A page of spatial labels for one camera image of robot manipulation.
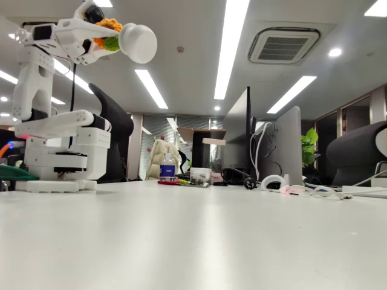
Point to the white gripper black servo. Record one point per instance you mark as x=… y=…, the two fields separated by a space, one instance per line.
x=79 y=35

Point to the crochet sunflower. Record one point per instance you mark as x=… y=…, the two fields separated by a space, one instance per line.
x=139 y=42

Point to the white five-joint robot arm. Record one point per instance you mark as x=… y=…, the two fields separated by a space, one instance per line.
x=30 y=87

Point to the long ceiling light strip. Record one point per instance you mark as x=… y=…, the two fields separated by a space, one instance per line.
x=231 y=45
x=151 y=89
x=291 y=94

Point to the round ceiling smoke detector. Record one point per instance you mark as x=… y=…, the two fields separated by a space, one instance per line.
x=180 y=49

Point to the black office chair tall back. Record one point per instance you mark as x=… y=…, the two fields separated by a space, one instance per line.
x=119 y=130

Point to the beige puffer jacket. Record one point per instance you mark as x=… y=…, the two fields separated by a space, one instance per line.
x=157 y=157

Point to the clear water bottle blue label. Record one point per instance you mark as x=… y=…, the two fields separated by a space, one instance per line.
x=167 y=170

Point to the green flat object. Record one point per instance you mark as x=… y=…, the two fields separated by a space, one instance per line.
x=15 y=174

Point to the red pen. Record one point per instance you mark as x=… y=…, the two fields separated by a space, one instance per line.
x=167 y=182

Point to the green highlighter pen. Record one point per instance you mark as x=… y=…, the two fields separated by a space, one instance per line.
x=184 y=181

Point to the clear plastic container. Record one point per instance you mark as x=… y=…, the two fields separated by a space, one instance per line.
x=200 y=175

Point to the thin black-edged monitor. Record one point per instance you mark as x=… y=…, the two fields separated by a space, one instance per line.
x=237 y=136

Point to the small pink box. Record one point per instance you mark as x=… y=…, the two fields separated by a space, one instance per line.
x=217 y=177

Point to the square ceiling air vent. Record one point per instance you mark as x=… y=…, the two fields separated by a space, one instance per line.
x=282 y=45

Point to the grey monitor back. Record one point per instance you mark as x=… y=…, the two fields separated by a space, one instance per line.
x=287 y=145

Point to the green leafy plant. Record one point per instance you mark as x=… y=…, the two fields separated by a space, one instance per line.
x=309 y=148

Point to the pink translucent object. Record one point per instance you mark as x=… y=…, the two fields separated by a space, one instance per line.
x=291 y=189

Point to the black mesh office chair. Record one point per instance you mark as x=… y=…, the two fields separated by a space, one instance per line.
x=353 y=157

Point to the white power strip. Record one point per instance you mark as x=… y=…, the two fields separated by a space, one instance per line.
x=366 y=191

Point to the gripper-mounted camera on white bracket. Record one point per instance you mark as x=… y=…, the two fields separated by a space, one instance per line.
x=90 y=12

